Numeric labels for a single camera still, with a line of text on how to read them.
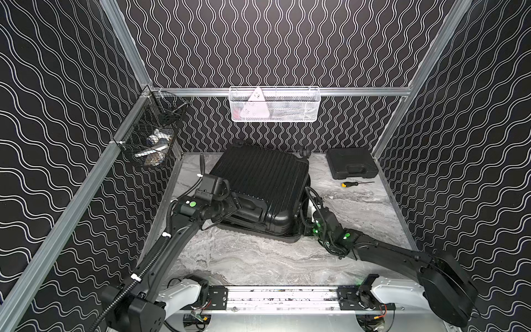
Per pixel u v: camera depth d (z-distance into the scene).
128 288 0.38
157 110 0.97
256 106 0.89
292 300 0.76
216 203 0.62
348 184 1.07
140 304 0.37
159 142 0.86
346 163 1.10
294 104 1.03
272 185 0.81
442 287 0.41
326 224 0.63
